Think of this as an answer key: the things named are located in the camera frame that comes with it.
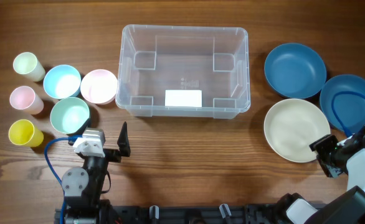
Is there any pale green plastic cup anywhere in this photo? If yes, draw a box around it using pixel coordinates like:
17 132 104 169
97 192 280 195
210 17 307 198
12 52 45 82

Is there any left blue cable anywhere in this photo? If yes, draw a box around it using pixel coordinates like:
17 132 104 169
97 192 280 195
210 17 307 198
43 134 83 224

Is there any light blue plastic bowl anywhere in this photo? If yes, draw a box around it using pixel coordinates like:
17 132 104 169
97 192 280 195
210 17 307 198
43 65 82 100

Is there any pink plastic bowl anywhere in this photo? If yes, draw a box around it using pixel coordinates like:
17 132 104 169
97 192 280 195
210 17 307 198
80 69 118 105

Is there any clear plastic storage container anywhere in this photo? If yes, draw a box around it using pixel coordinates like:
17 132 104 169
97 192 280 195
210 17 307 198
115 24 251 119

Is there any mint green plastic bowl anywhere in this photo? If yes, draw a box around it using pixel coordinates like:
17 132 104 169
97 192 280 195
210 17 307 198
50 97 90 135

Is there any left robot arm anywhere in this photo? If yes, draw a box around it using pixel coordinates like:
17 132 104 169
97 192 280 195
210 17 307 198
59 123 131 224

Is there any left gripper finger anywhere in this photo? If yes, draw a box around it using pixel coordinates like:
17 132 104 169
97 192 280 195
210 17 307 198
82 118 91 131
117 121 131 157

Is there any pink plastic cup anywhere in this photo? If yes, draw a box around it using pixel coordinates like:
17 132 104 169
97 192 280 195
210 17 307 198
9 86 44 114

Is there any dark blue plate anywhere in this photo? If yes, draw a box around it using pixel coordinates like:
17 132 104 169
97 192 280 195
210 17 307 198
320 74 365 133
264 43 327 99

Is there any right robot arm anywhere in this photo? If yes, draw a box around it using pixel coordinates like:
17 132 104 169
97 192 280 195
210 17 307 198
271 125 365 223

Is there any yellow plastic cup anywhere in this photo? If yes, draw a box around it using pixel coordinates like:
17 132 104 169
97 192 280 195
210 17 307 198
8 119 44 147

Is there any cream plate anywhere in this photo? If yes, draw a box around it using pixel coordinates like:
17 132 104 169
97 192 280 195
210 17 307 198
263 98 331 163

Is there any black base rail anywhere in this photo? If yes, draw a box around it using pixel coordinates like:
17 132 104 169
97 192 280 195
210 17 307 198
54 204 291 224

